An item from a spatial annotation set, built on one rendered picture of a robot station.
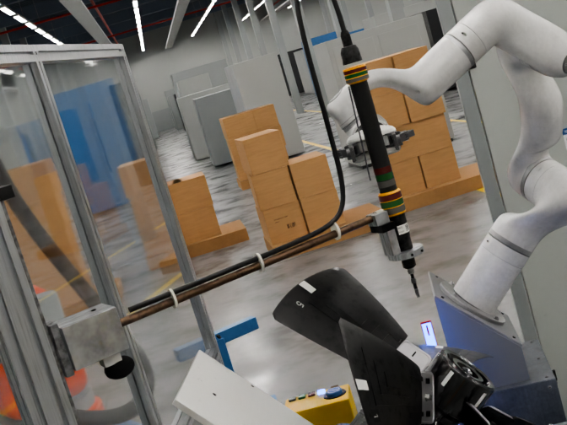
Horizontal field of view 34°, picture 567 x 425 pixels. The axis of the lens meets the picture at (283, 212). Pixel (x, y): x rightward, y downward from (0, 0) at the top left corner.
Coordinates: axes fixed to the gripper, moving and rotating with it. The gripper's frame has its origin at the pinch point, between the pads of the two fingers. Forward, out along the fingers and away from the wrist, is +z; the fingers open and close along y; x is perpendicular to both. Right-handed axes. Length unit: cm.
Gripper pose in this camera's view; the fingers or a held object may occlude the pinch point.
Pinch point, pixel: (374, 147)
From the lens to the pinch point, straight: 178.9
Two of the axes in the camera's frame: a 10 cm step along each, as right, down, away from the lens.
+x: -2.8, -9.5, -1.5
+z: -0.7, 1.8, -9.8
